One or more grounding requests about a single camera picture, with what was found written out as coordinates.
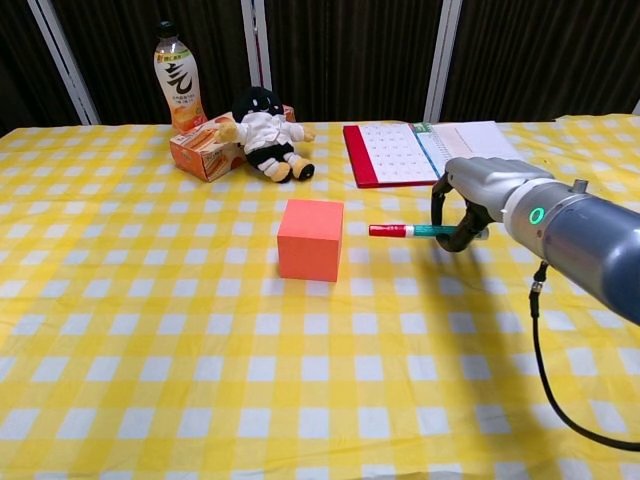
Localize white frame post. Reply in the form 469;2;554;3
240;0;274;92
422;0;463;124
27;0;101;126

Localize yellow checkered tablecloth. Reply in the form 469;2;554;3
0;114;640;480

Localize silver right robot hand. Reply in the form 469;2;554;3
431;156;555;254

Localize orange tissue box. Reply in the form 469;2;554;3
168;104;297;183

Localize orange drink bottle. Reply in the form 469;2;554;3
153;20;208;134

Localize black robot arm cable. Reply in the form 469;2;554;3
529;261;640;453

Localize dark brown curtain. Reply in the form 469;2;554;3
0;0;640;137

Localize red edged desk calendar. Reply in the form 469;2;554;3
342;120;524;190

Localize orange cube block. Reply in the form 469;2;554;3
277;198;345;283

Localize red capped green marker pen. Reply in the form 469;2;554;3
368;223;490;240

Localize black and white plush doll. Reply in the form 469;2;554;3
213;86;318;184

